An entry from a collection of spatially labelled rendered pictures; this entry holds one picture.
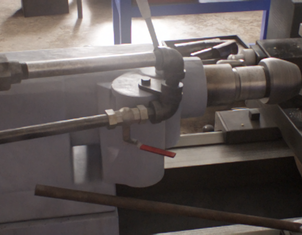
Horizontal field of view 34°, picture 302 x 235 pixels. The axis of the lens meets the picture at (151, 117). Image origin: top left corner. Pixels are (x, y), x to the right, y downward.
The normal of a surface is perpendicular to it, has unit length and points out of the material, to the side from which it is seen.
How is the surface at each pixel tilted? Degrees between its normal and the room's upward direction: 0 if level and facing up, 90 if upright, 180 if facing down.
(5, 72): 56
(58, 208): 62
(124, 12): 90
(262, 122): 0
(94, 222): 89
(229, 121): 0
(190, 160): 0
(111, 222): 90
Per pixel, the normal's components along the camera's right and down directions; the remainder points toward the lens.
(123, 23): 0.16, 0.51
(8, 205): 0.14, 0.04
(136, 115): 0.39, 0.11
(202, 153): 0.00, -0.86
